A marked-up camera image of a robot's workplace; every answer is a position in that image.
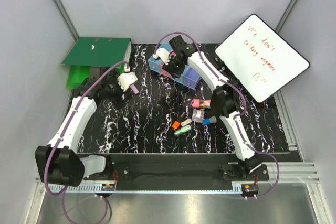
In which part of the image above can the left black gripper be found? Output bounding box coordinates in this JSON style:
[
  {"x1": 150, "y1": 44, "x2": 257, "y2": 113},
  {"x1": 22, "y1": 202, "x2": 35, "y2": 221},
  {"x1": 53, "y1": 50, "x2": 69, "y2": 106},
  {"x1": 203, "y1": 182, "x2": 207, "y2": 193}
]
[{"x1": 102, "y1": 70, "x2": 134, "y2": 109}]

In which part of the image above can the four-compartment pastel drawer organizer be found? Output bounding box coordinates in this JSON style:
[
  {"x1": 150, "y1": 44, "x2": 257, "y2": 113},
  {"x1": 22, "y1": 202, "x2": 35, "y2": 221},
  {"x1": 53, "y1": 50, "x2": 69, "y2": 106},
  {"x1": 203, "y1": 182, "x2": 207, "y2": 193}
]
[{"x1": 148, "y1": 42, "x2": 201, "y2": 90}]

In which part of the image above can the pink purple eraser stick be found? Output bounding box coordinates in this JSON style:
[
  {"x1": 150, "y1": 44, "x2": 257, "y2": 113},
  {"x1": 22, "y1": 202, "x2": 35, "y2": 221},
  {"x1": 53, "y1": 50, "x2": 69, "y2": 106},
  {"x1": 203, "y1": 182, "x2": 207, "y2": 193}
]
[{"x1": 130, "y1": 84, "x2": 139, "y2": 94}]

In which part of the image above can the pink capped pencil tube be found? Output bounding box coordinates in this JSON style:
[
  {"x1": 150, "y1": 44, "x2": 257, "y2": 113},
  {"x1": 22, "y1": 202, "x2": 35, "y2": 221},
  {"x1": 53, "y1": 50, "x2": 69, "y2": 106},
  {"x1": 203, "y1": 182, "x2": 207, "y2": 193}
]
[{"x1": 191, "y1": 99, "x2": 211, "y2": 109}]

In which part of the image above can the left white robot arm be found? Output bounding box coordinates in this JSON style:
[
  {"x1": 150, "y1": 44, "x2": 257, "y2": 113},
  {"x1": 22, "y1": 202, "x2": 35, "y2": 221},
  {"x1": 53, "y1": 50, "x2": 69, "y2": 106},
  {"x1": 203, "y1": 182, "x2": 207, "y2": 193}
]
[{"x1": 35, "y1": 70, "x2": 138, "y2": 187}]

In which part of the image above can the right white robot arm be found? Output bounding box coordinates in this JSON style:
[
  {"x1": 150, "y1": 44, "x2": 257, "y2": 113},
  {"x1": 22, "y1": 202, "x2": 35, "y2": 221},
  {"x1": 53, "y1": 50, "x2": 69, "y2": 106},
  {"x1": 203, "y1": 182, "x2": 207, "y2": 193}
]
[{"x1": 159, "y1": 32, "x2": 261, "y2": 180}]

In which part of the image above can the bright green plastic folder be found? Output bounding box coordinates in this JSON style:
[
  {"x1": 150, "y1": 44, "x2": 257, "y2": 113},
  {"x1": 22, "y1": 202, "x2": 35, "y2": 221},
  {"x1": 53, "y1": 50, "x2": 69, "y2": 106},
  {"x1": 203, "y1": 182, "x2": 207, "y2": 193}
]
[{"x1": 66, "y1": 66, "x2": 109, "y2": 89}]

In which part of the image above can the black whiteboard stand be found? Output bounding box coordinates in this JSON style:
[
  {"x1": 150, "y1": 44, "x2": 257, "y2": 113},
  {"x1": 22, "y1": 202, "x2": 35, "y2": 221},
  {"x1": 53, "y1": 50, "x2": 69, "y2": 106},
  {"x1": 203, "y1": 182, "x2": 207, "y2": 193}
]
[{"x1": 212, "y1": 56, "x2": 274, "y2": 104}]

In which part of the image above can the black marble pattern mat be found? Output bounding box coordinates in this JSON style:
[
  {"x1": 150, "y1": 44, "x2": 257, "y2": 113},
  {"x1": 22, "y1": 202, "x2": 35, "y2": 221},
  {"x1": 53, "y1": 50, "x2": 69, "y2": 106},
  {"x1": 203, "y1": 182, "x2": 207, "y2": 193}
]
[{"x1": 77, "y1": 44, "x2": 289, "y2": 154}]

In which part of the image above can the clear purple pin box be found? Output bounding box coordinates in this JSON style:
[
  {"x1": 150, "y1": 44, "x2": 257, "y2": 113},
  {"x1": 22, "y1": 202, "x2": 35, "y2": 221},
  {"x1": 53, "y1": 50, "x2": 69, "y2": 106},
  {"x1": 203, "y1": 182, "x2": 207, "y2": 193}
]
[{"x1": 191, "y1": 109, "x2": 205, "y2": 123}]

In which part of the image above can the beige small eraser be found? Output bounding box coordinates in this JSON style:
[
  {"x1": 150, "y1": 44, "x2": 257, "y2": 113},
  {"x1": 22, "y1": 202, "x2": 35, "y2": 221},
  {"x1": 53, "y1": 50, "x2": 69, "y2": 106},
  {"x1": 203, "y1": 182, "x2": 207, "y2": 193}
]
[{"x1": 181, "y1": 119, "x2": 192, "y2": 127}]

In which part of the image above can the green correction tape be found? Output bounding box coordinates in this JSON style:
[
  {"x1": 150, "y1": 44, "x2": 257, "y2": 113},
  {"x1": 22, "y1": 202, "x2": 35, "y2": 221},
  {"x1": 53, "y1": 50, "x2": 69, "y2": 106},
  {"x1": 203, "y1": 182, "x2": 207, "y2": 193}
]
[{"x1": 174, "y1": 125, "x2": 191, "y2": 136}]

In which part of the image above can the blue grey cap sharpener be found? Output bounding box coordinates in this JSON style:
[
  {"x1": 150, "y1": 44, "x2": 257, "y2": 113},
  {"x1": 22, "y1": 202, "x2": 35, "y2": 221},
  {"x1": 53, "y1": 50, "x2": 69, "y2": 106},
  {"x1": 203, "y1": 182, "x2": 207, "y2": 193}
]
[{"x1": 203, "y1": 116, "x2": 217, "y2": 125}]

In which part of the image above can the white whiteboard with red writing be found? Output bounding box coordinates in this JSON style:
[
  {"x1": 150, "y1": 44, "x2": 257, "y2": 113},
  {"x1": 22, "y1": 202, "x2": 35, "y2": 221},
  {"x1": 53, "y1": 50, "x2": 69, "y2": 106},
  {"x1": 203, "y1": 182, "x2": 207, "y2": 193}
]
[{"x1": 215, "y1": 14, "x2": 310, "y2": 103}]

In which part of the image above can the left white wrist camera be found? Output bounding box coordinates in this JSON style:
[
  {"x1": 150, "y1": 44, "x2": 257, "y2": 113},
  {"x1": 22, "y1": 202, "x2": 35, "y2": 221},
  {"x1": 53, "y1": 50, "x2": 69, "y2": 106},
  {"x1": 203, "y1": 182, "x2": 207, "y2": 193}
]
[{"x1": 117, "y1": 72, "x2": 138, "y2": 92}]

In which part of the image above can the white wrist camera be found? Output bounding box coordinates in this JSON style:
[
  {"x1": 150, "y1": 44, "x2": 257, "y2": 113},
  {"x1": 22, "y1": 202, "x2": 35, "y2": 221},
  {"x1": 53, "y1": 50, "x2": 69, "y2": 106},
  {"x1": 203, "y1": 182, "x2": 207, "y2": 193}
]
[
  {"x1": 117, "y1": 72, "x2": 138, "y2": 92},
  {"x1": 153, "y1": 48, "x2": 174, "y2": 65}
]

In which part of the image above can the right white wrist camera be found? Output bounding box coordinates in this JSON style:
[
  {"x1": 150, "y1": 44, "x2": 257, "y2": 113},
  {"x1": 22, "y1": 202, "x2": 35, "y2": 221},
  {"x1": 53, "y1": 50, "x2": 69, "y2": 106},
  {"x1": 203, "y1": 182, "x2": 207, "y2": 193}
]
[{"x1": 153, "y1": 48, "x2": 174, "y2": 65}]

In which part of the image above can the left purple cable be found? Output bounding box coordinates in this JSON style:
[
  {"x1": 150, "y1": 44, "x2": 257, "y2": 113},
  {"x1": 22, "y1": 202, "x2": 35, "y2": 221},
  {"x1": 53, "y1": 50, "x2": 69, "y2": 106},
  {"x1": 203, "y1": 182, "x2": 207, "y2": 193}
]
[{"x1": 43, "y1": 60, "x2": 131, "y2": 224}]

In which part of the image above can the dark green ring binder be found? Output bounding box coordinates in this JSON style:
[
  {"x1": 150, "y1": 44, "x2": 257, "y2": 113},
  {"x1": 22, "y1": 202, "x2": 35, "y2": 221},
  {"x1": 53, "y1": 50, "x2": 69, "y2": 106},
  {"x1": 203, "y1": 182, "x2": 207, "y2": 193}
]
[{"x1": 61, "y1": 37, "x2": 132, "y2": 67}]

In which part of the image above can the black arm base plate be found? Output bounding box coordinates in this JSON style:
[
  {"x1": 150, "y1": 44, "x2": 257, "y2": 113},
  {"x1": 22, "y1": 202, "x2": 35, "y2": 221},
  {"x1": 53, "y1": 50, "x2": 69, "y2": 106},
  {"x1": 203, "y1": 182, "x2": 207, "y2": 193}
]
[{"x1": 76, "y1": 152, "x2": 302, "y2": 192}]

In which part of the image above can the aluminium rail frame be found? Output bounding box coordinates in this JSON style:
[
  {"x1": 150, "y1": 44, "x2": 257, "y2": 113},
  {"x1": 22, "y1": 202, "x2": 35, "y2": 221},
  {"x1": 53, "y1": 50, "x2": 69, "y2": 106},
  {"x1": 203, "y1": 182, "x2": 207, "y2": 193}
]
[{"x1": 26, "y1": 90, "x2": 331, "y2": 224}]

